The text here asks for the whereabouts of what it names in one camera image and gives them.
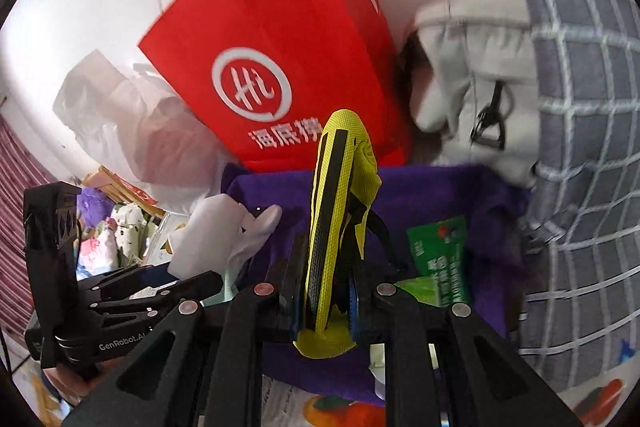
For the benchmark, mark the grey checked cushion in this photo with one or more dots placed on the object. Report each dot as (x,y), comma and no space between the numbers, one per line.
(585,107)

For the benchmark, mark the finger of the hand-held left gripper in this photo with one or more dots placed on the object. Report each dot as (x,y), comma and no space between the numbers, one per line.
(170,297)
(135,278)

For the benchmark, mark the purple knitted cloth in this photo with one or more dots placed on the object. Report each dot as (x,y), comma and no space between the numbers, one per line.
(440,197)

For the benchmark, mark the maroon striped curtain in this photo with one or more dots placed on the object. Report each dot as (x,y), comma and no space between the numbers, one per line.
(22,207)

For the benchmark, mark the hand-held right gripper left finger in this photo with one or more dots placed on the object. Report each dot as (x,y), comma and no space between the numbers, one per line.
(290,292)

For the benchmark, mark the black and white cloth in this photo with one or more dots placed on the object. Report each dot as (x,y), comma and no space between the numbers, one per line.
(130,227)

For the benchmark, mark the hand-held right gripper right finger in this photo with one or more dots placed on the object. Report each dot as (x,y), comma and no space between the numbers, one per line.
(354,307)

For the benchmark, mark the colourful quilt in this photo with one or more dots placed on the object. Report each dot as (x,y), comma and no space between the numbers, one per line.
(97,252)

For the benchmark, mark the beige backpack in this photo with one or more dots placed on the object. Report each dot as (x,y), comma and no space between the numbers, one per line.
(465,57)

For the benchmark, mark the green snack packet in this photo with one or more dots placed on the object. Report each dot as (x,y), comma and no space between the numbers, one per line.
(440,257)

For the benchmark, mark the person's left hand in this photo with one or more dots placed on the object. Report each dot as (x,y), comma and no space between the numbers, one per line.
(70,382)

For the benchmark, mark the red paper bag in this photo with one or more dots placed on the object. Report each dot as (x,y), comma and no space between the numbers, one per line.
(280,7)

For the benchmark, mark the light green cloth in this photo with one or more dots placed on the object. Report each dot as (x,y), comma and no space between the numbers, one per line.
(227,289)

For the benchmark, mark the white plastic shopping bag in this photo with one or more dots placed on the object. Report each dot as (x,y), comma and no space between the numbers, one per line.
(125,132)

